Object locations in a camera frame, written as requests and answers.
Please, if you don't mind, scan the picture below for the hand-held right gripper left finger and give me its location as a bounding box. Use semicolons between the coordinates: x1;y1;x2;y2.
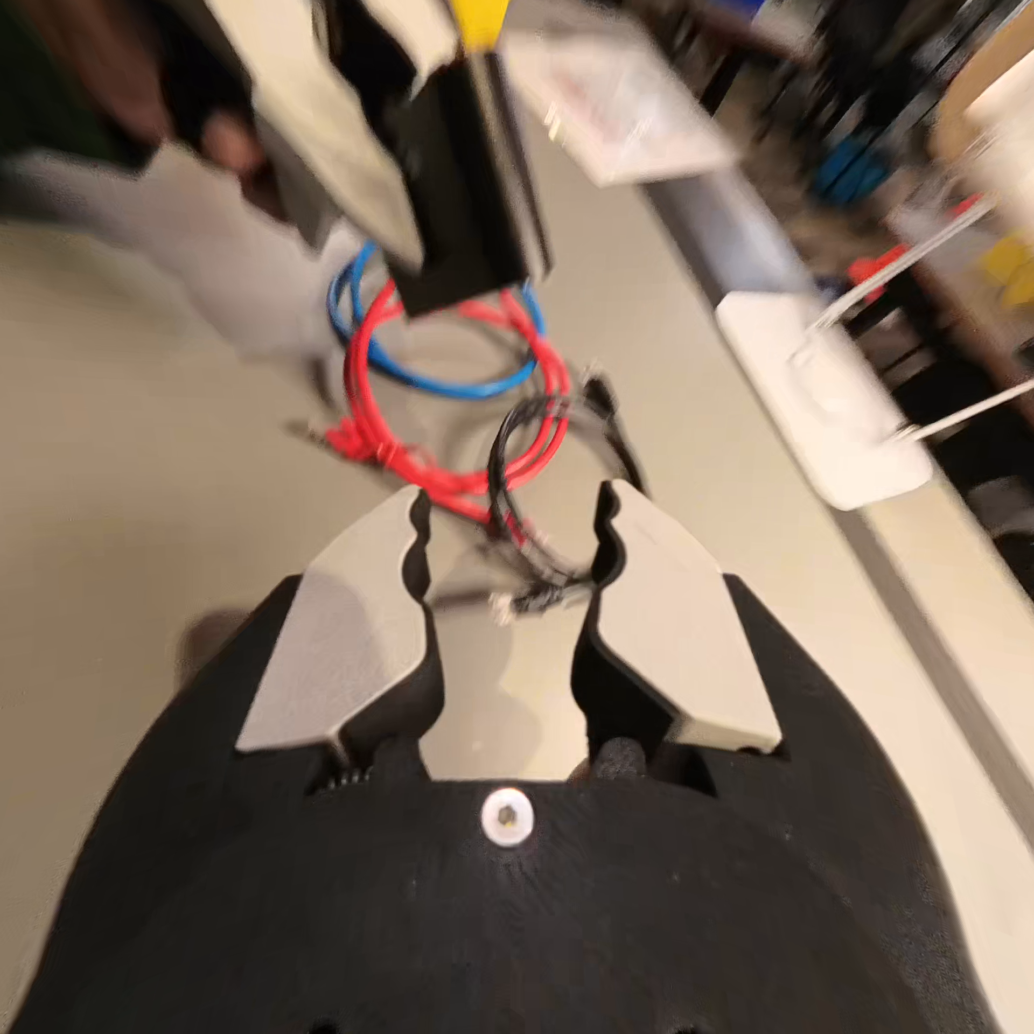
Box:
237;486;447;753

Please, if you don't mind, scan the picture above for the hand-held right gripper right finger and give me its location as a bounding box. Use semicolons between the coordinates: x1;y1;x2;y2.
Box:
570;478;785;755

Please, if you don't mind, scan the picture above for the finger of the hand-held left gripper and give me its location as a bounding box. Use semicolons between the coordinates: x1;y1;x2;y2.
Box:
356;0;468;81
206;0;428;274

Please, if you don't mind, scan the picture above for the black ethernet port box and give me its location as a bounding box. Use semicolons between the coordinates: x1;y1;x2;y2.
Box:
383;52;554;318

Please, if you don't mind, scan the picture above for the black ethernet cable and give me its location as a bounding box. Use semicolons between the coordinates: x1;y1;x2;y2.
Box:
483;364;649;630

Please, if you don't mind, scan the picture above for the person's left forearm grey sleeve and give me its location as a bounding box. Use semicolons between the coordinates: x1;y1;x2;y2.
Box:
0;145;365;361

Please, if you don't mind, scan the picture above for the person's left hand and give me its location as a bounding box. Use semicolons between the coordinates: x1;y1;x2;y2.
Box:
199;109;286;221

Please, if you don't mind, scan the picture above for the clear plastic packet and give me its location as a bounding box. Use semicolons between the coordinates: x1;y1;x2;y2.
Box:
505;29;740;189

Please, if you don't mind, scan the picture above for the white power strip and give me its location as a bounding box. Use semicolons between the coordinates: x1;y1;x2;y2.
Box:
716;290;935;513

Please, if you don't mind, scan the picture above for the red plastic object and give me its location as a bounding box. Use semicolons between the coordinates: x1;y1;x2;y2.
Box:
849;246;911;302

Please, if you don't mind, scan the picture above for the blue plastic object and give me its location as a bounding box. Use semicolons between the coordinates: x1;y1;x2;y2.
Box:
814;130;892;205

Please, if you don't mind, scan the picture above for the yellow plastic object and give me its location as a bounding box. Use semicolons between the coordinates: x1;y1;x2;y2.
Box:
980;231;1034;307

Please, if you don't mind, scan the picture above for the red ethernet cable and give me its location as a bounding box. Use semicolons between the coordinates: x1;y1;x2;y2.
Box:
323;279;575;543

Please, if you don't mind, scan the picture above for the blue ethernet cable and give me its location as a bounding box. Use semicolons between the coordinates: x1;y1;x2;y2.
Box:
325;241;544;402

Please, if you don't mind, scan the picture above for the white power cable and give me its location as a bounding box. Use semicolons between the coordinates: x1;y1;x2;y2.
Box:
893;380;1034;445
808;194;996;334

